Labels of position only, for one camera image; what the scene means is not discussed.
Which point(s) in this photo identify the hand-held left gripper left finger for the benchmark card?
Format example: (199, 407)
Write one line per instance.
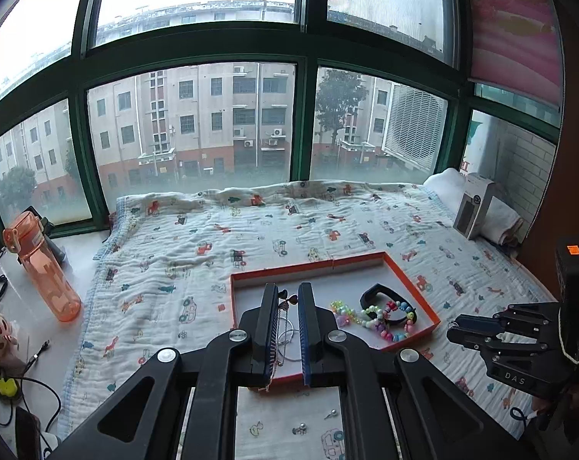
(265, 340)

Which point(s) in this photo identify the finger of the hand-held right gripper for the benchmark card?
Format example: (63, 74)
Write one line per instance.
(467, 338)
(476, 322)

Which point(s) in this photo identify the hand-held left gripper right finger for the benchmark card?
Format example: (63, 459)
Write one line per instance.
(308, 340)

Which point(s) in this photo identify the black wrist band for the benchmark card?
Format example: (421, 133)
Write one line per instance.
(368, 292)

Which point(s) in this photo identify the orange-rimmed shallow tray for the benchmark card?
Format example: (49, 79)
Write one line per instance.
(356, 273)

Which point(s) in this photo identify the silver stud earring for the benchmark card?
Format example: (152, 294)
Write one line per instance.
(301, 427)
(334, 412)

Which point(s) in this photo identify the white cardboard box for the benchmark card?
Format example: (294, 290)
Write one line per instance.
(476, 201)

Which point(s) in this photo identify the printed white blanket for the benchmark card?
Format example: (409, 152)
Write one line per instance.
(174, 258)

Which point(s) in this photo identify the white folded towel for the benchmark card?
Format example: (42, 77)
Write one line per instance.
(443, 184)

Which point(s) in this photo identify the orange water bottle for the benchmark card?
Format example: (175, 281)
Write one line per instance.
(50, 287)

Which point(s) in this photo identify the small black tool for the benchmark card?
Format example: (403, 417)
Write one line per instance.
(42, 346)

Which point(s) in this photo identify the black handheld device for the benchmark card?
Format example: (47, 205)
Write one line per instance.
(54, 249)

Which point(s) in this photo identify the pink curtain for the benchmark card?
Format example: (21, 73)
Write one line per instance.
(515, 33)

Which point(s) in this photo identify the yellow small object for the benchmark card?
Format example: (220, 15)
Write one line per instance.
(5, 387)

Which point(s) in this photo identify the green window frame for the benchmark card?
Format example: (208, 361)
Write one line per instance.
(304, 120)

